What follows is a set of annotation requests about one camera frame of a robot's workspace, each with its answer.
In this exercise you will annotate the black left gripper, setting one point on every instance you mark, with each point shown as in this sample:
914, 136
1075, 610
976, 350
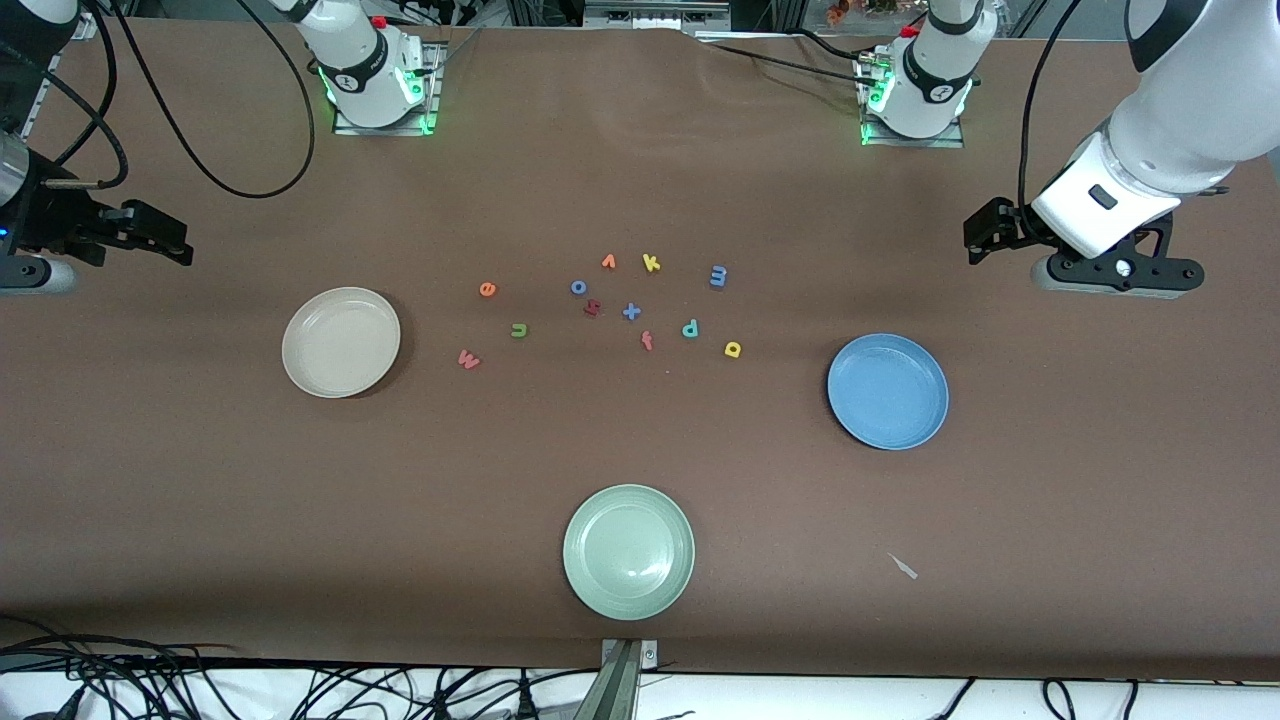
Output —
1012, 228

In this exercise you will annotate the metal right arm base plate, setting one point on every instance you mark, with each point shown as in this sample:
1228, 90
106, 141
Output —
350, 128

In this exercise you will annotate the aluminium frame rail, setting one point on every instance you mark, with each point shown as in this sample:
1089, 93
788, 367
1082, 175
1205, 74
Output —
35, 105

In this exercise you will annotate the beige round plate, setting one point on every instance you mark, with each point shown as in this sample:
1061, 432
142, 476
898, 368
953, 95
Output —
341, 343

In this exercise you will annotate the pink foam letter m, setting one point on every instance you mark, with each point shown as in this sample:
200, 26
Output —
468, 359

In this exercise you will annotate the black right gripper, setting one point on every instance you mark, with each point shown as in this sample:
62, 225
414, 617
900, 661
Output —
48, 218

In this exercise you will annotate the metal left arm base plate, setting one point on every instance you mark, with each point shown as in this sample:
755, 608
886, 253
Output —
940, 143

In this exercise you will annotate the grey metal bracket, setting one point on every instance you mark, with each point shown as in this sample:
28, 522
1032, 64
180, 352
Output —
625, 680

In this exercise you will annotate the orange background object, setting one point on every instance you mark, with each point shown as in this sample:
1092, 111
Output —
838, 10

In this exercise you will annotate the grey metal box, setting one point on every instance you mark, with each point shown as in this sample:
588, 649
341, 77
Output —
655, 15

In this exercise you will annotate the purple foam letter m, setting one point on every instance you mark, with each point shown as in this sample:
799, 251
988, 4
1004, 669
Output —
718, 276

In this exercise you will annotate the pale green round plate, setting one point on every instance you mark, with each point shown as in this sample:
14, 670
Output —
629, 552

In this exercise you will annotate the brown paper table cover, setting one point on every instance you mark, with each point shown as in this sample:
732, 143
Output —
640, 180

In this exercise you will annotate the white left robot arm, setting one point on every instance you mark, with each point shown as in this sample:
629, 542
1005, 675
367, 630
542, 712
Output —
1200, 90

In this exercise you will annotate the white paper scrap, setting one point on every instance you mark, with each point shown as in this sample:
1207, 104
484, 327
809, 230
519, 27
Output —
903, 567

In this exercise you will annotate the blue round plate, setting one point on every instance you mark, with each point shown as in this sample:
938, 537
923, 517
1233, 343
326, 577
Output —
888, 391

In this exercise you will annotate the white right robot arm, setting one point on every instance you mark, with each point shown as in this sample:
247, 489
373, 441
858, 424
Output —
360, 60

